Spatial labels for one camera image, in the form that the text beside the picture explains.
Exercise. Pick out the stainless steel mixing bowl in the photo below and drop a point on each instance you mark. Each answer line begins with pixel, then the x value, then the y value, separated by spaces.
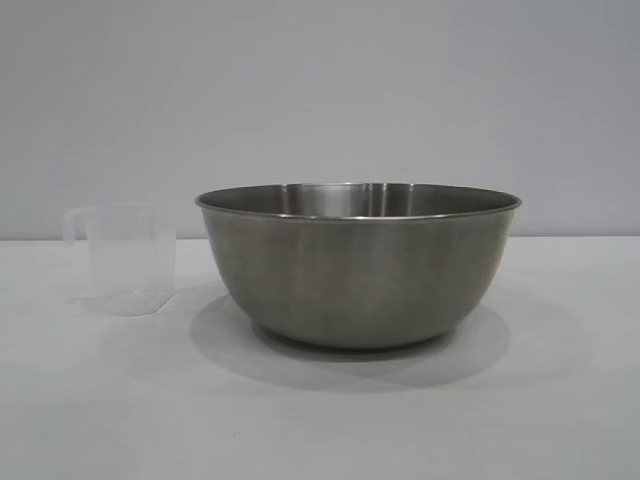
pixel 357 270

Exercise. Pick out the clear plastic measuring cup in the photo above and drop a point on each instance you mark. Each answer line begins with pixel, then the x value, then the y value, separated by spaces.
pixel 125 260

